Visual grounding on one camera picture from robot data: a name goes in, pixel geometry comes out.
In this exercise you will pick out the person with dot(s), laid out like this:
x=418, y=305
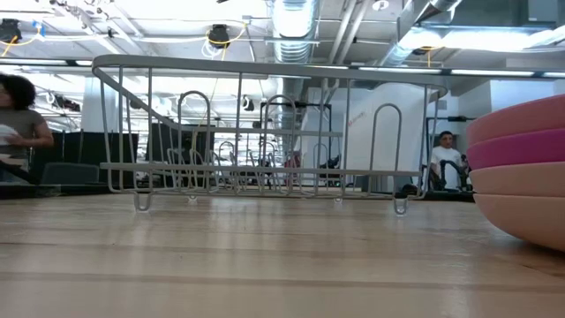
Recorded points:
x=22, y=123
x=446, y=159

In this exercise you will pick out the grey-green chair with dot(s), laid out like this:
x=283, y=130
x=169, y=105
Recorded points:
x=70, y=174

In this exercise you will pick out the black ceiling camera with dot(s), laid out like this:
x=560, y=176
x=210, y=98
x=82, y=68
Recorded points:
x=218, y=35
x=9, y=31

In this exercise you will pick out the silver ventilation duct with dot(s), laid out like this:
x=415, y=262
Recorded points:
x=293, y=22
x=441, y=5

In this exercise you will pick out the black partition wall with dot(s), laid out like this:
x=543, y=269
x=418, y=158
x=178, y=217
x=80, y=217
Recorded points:
x=88, y=150

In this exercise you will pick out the white pillar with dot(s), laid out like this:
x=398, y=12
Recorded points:
x=90, y=110

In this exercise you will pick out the ceiling light strip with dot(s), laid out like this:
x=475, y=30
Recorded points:
x=399, y=70
x=492, y=73

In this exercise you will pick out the pale pink plate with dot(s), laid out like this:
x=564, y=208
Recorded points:
x=529, y=218
x=521, y=181

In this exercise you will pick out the black monitor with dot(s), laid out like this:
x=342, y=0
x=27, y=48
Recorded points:
x=165, y=148

